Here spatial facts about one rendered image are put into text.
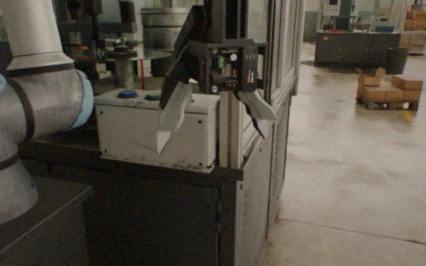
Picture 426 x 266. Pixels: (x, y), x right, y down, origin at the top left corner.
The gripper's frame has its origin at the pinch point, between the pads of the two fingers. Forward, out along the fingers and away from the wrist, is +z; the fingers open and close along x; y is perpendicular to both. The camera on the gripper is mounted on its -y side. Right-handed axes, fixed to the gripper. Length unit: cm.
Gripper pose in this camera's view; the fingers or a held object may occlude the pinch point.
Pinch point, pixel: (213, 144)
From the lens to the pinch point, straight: 45.9
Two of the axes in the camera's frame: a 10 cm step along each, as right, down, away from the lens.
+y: 3.6, 3.0, -8.8
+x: 9.3, -1.2, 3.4
